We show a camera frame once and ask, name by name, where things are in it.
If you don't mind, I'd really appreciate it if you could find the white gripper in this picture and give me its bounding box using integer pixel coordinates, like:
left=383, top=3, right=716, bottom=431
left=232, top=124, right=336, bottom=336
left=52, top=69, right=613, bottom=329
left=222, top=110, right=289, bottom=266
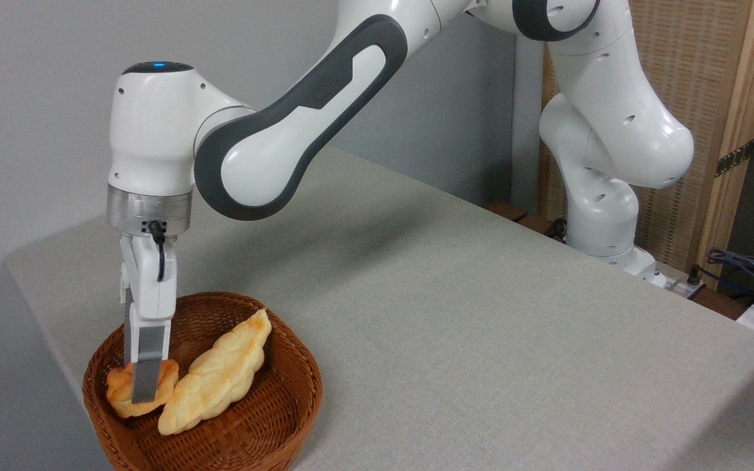
left=119, top=234, right=179, bottom=404

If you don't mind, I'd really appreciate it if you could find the small round bread roll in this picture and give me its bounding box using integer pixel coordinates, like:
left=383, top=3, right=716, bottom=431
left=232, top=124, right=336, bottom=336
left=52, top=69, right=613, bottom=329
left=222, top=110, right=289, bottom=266
left=105, top=358, right=179, bottom=418

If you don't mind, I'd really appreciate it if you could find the long braided bread loaf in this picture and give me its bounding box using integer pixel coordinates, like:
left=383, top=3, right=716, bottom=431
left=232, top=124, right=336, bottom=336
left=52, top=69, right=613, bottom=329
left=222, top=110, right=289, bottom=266
left=157, top=308, right=272, bottom=436

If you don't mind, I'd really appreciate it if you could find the brown woven wicker basket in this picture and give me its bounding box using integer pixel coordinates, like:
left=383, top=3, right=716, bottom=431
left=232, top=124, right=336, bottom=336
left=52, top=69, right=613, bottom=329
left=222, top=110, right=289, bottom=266
left=82, top=292, right=323, bottom=471

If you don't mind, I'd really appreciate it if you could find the metal screen hinge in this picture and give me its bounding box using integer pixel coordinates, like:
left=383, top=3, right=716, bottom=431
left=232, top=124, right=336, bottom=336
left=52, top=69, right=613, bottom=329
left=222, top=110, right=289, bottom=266
left=715, top=139, right=754, bottom=178

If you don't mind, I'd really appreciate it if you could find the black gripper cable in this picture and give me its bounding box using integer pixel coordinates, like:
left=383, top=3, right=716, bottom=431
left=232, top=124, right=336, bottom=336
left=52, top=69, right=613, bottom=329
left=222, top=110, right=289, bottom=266
left=148, top=221, right=167, bottom=282

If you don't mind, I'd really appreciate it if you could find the bundle of dark cables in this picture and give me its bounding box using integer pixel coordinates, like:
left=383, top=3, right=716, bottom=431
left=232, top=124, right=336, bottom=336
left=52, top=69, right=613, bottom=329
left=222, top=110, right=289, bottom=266
left=706, top=247, right=754, bottom=302

